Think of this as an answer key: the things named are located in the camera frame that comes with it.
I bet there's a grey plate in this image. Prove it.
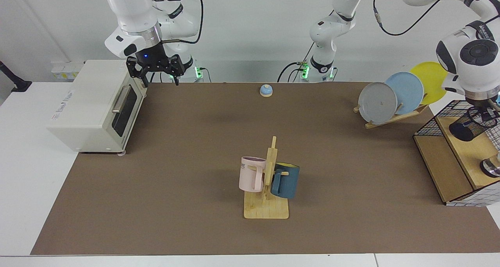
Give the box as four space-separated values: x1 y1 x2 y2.
358 82 398 125

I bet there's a yellow plate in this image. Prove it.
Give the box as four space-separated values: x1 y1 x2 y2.
410 62 450 105

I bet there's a brown table cloth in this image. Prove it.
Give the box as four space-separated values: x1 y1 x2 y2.
30 82 500 256

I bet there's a wooden cup stand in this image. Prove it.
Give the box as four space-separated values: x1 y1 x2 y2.
244 136 290 220

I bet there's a wooden plate rack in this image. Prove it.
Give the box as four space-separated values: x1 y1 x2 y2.
354 104 429 130

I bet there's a black arm base cable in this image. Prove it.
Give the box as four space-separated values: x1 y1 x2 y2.
277 44 315 83

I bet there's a white wall socket box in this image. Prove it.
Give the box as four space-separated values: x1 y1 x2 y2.
51 61 84 80

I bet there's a wire basket with wooden floor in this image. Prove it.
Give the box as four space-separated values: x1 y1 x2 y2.
413 100 500 207

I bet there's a light blue plate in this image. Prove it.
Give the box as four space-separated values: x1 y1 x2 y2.
385 72 424 115

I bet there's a black arm gripper cable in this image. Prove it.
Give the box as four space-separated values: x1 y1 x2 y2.
162 0 204 45
373 0 489 36

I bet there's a pink mug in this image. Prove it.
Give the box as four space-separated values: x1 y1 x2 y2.
239 157 267 192

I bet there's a pale toaster oven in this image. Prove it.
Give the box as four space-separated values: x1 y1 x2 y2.
47 60 148 157

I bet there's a dark blue mug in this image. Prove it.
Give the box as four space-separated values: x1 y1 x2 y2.
270 162 300 199

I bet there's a black mesh pen holder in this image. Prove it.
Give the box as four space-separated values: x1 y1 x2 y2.
449 106 498 141

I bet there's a black clamp stand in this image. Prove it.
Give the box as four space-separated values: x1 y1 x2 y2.
0 60 32 93

